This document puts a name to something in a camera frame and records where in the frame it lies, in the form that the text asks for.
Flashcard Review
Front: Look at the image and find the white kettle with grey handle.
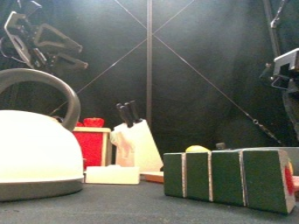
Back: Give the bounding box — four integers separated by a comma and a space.
0, 67, 86, 203

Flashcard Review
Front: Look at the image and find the black toy knife handle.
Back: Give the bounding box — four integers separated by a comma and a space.
124, 100, 144, 124
119, 104, 136, 129
115, 102, 130, 128

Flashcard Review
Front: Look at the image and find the medium green watermelon slice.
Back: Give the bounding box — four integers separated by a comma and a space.
210, 150, 246, 207

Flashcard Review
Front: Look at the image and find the white toy knife block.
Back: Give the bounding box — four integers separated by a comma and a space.
110, 118, 164, 173

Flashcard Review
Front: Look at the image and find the red toy pepper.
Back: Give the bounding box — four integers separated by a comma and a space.
76, 116, 107, 129

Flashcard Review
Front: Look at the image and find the white rectangular block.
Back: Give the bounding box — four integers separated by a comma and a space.
84, 164, 142, 186

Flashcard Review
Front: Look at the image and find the yellow toy corn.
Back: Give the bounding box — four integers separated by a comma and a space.
184, 144, 212, 154

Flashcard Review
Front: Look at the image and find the thin green watermelon slice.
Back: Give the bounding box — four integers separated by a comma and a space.
184, 151, 212, 202
163, 152, 187, 199

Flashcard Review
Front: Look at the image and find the diagonal brace wire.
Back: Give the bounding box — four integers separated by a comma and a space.
114, 0, 283, 144
49, 0, 196, 116

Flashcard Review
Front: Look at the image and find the red wooden toy box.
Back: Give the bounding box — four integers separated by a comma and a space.
71, 126, 114, 170

